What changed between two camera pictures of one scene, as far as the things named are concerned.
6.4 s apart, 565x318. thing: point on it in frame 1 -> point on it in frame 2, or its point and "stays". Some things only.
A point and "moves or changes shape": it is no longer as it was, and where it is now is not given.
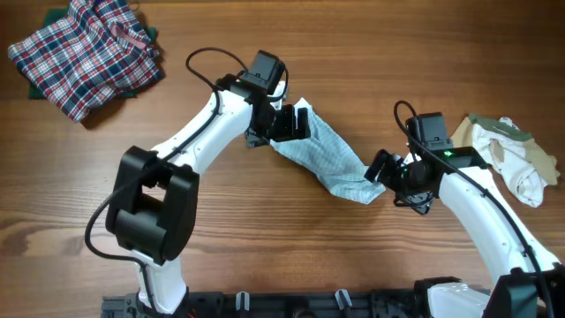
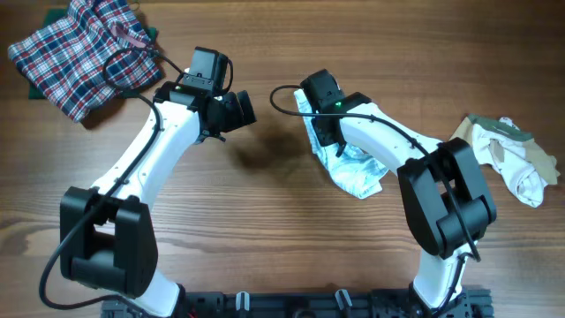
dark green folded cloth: (58, 14) stays
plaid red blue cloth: (96, 51) stays
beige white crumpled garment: (521, 166) stays
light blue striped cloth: (340, 170) moves or changes shape
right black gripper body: (393, 170) -> (325, 133)
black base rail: (252, 304) stays
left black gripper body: (279, 124) -> (229, 115)
